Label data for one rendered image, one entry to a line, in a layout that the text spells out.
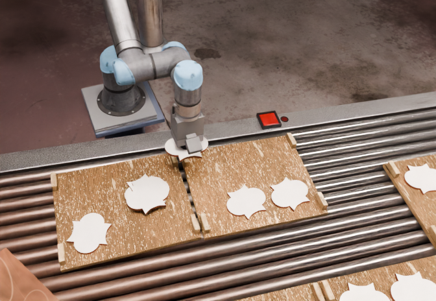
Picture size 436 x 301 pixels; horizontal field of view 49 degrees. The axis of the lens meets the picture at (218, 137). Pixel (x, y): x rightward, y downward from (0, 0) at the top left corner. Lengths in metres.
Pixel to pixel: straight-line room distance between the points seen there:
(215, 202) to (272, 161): 0.27
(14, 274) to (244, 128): 0.93
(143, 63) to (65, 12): 2.83
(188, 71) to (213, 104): 1.95
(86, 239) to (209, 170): 0.45
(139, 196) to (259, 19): 2.79
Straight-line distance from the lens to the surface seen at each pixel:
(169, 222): 1.49
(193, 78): 1.26
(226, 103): 3.23
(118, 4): 1.43
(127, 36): 1.38
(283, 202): 1.55
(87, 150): 1.72
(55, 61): 3.63
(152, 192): 1.51
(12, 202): 1.63
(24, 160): 1.74
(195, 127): 1.40
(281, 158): 1.68
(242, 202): 1.53
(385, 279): 1.51
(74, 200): 1.57
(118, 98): 1.83
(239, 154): 1.66
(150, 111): 1.86
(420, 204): 1.72
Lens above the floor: 2.18
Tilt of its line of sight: 47 degrees down
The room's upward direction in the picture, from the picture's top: 6 degrees clockwise
